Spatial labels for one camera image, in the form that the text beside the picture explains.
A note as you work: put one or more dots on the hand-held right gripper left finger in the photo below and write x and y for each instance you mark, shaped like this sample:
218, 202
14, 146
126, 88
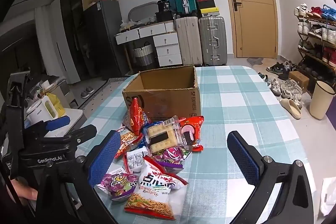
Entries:
105, 158

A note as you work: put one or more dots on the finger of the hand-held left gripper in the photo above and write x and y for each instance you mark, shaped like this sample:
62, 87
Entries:
81, 133
57, 123

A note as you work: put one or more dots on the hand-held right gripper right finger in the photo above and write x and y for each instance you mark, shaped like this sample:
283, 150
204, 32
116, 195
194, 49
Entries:
242, 158

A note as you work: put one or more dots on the orange noodle snack packet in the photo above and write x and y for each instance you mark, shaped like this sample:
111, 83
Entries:
126, 141

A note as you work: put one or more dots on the purple snack packet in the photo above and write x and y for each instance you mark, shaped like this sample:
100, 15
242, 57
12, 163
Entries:
118, 183
170, 155

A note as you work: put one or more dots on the white red-edged snack packet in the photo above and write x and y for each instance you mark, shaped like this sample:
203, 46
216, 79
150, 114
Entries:
135, 159

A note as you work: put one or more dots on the red triangular chip packet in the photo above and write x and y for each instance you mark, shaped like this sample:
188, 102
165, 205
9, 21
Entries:
135, 119

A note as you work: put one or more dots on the clear cracker packet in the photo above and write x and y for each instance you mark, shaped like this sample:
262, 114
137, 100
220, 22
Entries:
157, 147

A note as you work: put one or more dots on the white and red noodle packet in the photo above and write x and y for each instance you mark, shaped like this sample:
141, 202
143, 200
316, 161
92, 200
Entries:
155, 187

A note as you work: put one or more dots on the red sandwich cookie packet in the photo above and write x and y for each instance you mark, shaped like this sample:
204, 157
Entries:
194, 124

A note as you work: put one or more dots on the brown cardboard box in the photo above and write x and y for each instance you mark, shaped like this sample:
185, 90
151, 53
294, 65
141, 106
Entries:
168, 103

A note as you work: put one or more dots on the person's left hand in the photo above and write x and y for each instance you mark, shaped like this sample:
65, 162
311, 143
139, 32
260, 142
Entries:
25, 192

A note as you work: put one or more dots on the yellow bag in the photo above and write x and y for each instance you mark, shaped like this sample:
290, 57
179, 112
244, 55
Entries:
59, 106

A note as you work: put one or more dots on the white kettle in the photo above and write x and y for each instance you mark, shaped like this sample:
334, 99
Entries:
36, 113

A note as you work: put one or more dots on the grey slipper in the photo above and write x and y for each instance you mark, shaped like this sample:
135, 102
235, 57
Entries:
90, 89
84, 95

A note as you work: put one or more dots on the beige slipper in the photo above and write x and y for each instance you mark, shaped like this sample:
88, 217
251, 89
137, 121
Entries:
290, 108

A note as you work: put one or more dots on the pile of sneakers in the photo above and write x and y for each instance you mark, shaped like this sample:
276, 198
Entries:
286, 85

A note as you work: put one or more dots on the white plastic bag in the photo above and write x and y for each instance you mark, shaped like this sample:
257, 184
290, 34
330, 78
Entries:
329, 196

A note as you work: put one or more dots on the dark wardrobe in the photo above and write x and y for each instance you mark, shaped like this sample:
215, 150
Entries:
71, 29

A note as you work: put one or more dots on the cream bin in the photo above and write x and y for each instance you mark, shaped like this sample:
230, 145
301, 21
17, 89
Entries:
320, 100

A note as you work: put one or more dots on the grey door mat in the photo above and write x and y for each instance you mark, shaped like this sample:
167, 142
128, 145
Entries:
254, 61

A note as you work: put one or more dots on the small cardboard carton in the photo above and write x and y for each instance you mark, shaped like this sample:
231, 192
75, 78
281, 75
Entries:
299, 79

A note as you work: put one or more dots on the black refrigerator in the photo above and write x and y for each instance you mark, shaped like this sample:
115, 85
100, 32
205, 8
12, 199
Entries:
105, 37

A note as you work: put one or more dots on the woven laundry basket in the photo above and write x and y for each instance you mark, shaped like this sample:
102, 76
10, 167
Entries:
143, 54

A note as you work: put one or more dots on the pale plastic bag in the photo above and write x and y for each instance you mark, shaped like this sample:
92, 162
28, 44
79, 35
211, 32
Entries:
127, 26

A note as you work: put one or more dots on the silver suitcase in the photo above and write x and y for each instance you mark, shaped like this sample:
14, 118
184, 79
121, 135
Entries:
212, 40

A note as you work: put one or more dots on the white drawer desk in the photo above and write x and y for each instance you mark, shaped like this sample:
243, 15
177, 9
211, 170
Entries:
168, 41

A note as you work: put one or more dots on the beige suitcase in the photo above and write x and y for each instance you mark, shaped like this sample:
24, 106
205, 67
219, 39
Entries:
187, 40

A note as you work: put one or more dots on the tan wooden door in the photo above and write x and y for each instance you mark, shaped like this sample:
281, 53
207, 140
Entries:
252, 24

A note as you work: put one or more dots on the grey oval tray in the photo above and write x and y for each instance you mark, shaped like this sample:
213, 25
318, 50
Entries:
143, 11

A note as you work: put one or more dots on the black storage box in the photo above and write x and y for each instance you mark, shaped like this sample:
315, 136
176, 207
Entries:
164, 17

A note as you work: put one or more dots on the rows of assorted shoes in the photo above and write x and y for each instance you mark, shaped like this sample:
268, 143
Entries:
315, 29

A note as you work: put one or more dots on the yellow and black shoe box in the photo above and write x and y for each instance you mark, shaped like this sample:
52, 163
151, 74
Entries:
208, 12

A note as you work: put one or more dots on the black printed pack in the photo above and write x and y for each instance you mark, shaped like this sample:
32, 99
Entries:
164, 6

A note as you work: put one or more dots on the wooden shoe rack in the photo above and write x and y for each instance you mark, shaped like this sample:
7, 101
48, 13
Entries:
313, 20

